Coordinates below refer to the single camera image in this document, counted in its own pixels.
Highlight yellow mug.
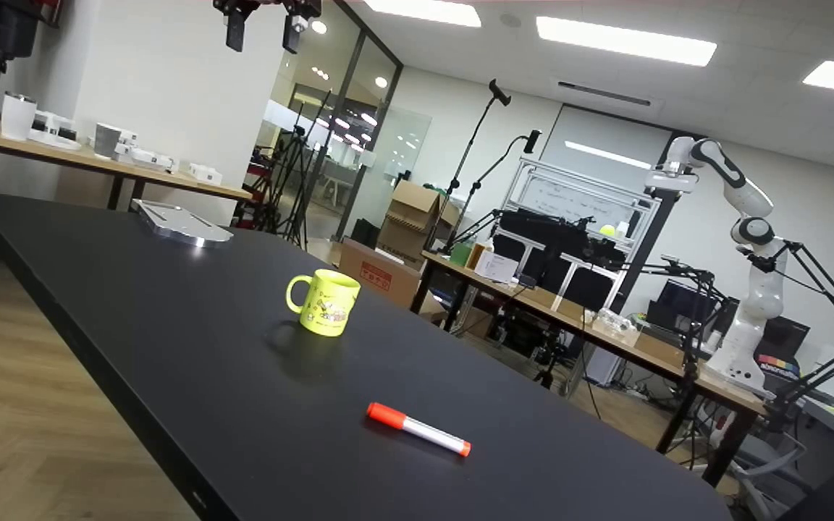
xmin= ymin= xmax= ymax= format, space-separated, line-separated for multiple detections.
xmin=285 ymin=268 xmax=361 ymax=338

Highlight red marker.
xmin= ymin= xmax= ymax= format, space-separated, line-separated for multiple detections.
xmin=366 ymin=402 xmax=473 ymax=458

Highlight small white box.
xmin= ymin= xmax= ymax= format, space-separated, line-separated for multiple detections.
xmin=186 ymin=162 xmax=224 ymax=187

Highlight group of black tripods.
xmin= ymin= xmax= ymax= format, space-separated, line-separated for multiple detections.
xmin=242 ymin=90 xmax=334 ymax=248

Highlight white plastic parts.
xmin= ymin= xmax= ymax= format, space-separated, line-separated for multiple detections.
xmin=29 ymin=109 xmax=84 ymax=151
xmin=113 ymin=130 xmax=180 ymax=174

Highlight wooden table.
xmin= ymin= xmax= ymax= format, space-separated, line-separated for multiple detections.
xmin=0 ymin=109 xmax=253 ymax=212

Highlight silver metal plate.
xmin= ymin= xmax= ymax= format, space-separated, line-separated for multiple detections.
xmin=132 ymin=199 xmax=235 ymax=249

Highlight tall black stand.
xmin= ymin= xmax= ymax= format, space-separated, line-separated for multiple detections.
xmin=437 ymin=79 xmax=513 ymax=254

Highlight stack of cardboard boxes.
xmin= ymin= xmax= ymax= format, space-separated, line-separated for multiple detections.
xmin=376 ymin=180 xmax=462 ymax=270

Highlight white tumbler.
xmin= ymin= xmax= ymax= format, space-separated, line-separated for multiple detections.
xmin=1 ymin=92 xmax=38 ymax=142

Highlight curved black stand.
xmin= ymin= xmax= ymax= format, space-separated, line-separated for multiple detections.
xmin=453 ymin=130 xmax=542 ymax=250

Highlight cardboard box with red label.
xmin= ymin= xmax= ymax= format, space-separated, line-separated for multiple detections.
xmin=339 ymin=238 xmax=426 ymax=311

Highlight white paper sign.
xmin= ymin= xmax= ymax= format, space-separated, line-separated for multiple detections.
xmin=474 ymin=249 xmax=520 ymax=284

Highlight row of black monitors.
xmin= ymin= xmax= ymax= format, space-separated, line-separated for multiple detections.
xmin=492 ymin=209 xmax=629 ymax=313

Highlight long wooden desk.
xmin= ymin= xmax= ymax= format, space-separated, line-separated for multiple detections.
xmin=410 ymin=250 xmax=770 ymax=487

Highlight clear plastic container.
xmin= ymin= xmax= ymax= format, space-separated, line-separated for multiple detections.
xmin=589 ymin=307 xmax=640 ymax=339

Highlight black monitor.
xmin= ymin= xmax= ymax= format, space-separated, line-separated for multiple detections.
xmin=646 ymin=279 xmax=738 ymax=342

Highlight black articulated stand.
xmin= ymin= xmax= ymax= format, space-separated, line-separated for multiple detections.
xmin=736 ymin=239 xmax=834 ymax=435

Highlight whiteboard in aluminium frame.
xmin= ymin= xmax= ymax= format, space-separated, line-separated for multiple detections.
xmin=495 ymin=157 xmax=664 ymax=255

